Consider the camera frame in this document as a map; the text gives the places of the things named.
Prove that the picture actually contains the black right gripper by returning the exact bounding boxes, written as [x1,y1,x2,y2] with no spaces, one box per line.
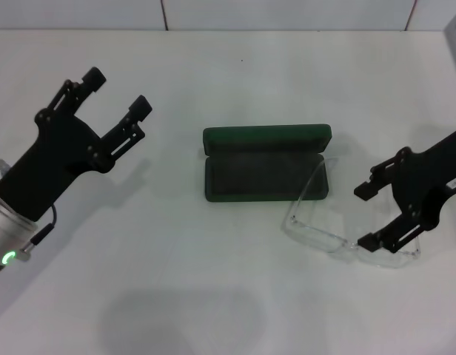
[353,125,456,254]

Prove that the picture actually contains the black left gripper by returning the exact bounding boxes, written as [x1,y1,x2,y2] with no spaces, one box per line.
[0,66,153,223]

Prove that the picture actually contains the clear transparent glasses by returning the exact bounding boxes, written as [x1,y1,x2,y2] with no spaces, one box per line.
[280,157,421,268]

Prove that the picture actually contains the dark green glasses case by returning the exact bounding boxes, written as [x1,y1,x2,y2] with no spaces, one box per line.
[201,124,332,203]

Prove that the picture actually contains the left arm black plug cable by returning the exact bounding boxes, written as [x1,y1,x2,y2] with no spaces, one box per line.
[17,205,58,262]

